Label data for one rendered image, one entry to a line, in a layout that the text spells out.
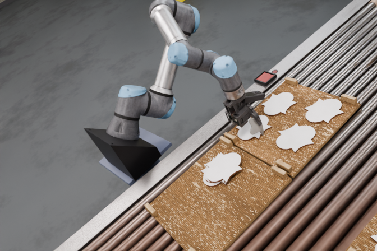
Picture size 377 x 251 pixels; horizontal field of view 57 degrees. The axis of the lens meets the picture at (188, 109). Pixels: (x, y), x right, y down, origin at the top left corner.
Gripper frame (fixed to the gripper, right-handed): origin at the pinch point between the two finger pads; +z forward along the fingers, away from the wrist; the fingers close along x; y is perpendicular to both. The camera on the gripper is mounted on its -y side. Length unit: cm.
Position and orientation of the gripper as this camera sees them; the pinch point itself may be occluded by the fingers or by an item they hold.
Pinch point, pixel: (253, 128)
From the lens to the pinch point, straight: 142.8
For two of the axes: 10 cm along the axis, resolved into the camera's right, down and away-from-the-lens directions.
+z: 3.7, 7.1, 6.0
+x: 6.0, 3.1, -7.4
